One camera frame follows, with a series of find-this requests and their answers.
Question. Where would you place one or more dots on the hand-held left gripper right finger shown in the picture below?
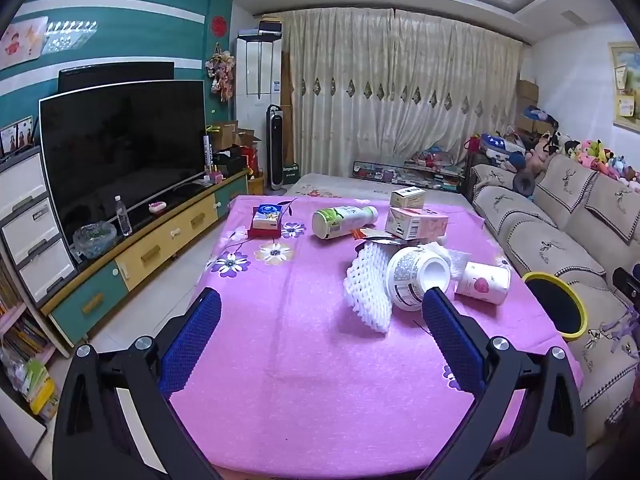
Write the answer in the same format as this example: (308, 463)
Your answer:
(452, 340)

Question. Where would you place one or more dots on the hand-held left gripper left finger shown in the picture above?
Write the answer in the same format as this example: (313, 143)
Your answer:
(192, 340)

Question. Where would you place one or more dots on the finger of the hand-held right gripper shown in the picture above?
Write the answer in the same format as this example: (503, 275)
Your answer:
(629, 290)

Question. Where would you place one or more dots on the pink white paper cup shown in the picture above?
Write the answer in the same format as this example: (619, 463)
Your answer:
(480, 282)

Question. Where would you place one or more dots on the yellow rim black trash bin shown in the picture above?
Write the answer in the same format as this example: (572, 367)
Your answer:
(555, 305)

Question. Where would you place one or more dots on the white plastic jar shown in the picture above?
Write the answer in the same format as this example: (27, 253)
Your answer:
(407, 275)

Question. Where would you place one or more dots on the white foam sheet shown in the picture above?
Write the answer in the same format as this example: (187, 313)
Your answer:
(455, 257)

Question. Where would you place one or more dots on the white foam fruit net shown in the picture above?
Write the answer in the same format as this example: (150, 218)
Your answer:
(367, 285)

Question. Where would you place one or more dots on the pink carton box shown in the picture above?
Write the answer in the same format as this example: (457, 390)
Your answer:
(415, 222)

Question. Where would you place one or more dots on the silver foil wrapper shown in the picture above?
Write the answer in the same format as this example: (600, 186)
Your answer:
(375, 237)

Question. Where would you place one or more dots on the small white carton box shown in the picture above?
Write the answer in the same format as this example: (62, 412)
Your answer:
(407, 197)

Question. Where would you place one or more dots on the green label plastic bottle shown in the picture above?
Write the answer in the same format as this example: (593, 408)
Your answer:
(340, 220)

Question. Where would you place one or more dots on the beige sofa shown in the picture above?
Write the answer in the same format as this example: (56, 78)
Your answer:
(550, 240)

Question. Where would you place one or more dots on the teal yellow television cabinet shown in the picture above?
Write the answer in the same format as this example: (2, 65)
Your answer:
(150, 255)

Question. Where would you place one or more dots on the pink floral tablecloth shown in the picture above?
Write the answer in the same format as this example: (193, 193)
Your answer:
(300, 360)

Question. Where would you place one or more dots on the flat red box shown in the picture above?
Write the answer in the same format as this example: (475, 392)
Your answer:
(262, 233)

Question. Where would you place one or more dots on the small pink white object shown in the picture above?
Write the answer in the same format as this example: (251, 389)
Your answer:
(157, 207)

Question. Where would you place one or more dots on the clear water bottle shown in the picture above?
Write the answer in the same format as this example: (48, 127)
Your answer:
(123, 220)

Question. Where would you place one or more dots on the glass ashtray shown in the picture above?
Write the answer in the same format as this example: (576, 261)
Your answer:
(95, 240)

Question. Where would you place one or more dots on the row of plush toys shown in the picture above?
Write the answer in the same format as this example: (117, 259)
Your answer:
(590, 155)

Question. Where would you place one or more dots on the blue white tissue box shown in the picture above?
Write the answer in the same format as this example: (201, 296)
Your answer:
(266, 216)

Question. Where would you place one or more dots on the grey round cushion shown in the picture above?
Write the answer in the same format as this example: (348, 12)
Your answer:
(524, 182)

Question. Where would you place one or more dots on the pile of books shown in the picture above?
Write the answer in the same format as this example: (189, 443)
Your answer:
(25, 340)

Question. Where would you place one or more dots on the low glass table with books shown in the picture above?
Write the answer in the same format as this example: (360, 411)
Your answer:
(410, 172)

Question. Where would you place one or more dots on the cream floral mat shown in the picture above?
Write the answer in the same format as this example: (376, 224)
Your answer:
(350, 185)

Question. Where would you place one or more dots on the large curved black television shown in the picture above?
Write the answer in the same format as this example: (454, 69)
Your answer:
(120, 160)

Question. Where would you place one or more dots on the blue star pillow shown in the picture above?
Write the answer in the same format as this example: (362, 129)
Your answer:
(500, 145)

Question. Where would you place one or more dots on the green box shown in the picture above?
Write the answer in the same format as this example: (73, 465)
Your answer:
(291, 172)

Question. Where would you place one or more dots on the white plastic drawer unit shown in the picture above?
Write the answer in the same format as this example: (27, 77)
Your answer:
(30, 225)

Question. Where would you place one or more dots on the framed flower picture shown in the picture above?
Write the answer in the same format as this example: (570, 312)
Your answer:
(625, 85)

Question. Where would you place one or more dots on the black tower fan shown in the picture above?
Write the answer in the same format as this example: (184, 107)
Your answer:
(275, 150)

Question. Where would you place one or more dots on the open cardboard box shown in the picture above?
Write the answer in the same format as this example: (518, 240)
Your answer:
(230, 135)

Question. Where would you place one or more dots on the stack of cardboard boxes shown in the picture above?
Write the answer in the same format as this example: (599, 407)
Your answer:
(527, 105)

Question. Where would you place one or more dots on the cream patterned curtain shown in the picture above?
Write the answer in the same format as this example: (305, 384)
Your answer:
(390, 85)

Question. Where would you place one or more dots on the white standing air conditioner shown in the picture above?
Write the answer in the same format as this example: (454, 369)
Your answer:
(257, 85)

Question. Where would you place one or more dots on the hanging artificial flower decoration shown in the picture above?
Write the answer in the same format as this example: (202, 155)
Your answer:
(221, 72)

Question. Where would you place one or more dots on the small black television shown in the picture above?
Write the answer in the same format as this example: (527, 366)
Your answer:
(115, 74)

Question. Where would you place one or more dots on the dark flat box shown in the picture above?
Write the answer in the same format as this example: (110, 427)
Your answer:
(270, 27)

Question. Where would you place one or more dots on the photo frame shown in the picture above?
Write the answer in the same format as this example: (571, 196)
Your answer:
(17, 135)

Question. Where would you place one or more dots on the red round wall ornament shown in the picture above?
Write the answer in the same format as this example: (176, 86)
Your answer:
(218, 25)

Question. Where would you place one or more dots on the silver wall sticker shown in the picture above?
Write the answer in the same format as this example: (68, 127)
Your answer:
(67, 37)

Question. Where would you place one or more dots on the wall poster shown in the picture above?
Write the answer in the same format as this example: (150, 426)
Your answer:
(22, 42)

